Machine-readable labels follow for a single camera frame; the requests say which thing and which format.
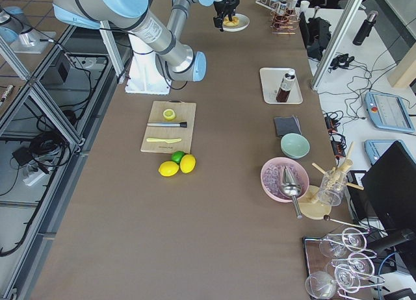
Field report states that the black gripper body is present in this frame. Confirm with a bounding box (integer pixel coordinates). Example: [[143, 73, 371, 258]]
[[213, 0, 240, 18]]

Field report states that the twisted glazed donut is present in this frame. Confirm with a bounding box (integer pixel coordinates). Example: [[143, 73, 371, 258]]
[[223, 16, 239, 27]]

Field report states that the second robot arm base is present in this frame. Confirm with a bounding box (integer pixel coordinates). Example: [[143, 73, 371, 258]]
[[1, 6, 56, 54]]

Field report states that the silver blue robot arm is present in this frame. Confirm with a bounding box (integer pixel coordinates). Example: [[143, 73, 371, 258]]
[[53, 0, 240, 82]]

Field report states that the cream rabbit serving tray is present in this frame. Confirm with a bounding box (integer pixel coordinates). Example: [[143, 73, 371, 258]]
[[259, 68, 303, 105]]

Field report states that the tea bottle on tray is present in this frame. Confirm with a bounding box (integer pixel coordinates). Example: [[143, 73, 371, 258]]
[[276, 69, 296, 103]]

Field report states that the black glass tray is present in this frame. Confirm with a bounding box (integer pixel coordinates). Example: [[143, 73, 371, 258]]
[[303, 237, 384, 299]]

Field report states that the white round plate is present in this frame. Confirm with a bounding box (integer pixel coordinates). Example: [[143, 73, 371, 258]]
[[223, 14, 250, 32]]

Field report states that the tea bottle in rack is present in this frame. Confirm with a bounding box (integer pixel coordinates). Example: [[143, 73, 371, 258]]
[[277, 0, 298, 16]]

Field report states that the half lemon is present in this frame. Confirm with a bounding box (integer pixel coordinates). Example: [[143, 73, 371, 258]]
[[162, 108, 176, 121]]

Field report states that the steel muddler black tip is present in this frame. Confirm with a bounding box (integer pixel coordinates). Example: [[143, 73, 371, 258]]
[[147, 121, 188, 128]]

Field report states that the wooden cutting board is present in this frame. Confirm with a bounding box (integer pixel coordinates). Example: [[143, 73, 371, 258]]
[[140, 101, 196, 154]]

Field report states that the folded grey cloth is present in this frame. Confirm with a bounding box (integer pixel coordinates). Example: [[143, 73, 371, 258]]
[[273, 116, 302, 138]]

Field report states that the yellow plastic knife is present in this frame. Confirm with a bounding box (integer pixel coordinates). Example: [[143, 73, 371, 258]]
[[146, 138, 182, 144]]

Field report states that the black thermos bottle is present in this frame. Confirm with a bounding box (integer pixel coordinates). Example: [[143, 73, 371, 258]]
[[352, 10, 378, 45]]

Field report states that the green lime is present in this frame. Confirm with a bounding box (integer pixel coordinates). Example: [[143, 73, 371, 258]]
[[171, 151, 186, 164]]

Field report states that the mint green bowl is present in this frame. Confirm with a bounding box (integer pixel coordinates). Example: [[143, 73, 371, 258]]
[[281, 133, 310, 159]]

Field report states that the whole lemon upper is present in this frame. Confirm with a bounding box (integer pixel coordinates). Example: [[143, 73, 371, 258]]
[[179, 154, 196, 173]]

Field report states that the whole lemon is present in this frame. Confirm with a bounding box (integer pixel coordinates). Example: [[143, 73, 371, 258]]
[[179, 154, 196, 173], [159, 160, 179, 177]]

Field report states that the whole lemon lower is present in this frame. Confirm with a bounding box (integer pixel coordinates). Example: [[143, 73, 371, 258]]
[[159, 160, 179, 177]]

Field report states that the pink bowl with ice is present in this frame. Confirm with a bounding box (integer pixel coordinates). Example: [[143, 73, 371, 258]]
[[261, 157, 309, 203]]

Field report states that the metal ice scoop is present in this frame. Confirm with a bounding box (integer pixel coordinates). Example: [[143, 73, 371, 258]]
[[279, 166, 302, 219]]

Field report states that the blue teach pendant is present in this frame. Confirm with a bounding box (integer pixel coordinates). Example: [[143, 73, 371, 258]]
[[365, 92, 415, 133], [364, 140, 407, 165]]

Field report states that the black monitor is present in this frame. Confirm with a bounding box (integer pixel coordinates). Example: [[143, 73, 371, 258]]
[[362, 141, 415, 261]]

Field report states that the wine glass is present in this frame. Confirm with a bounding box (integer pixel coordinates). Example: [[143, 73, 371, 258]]
[[324, 253, 375, 279], [318, 227, 367, 258], [334, 264, 361, 293], [305, 271, 337, 299]]

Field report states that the copper wire bottle rack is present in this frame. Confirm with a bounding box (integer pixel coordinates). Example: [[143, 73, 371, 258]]
[[270, 10, 300, 35]]

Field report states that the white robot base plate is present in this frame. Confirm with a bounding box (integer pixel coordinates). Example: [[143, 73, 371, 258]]
[[125, 34, 171, 95]]

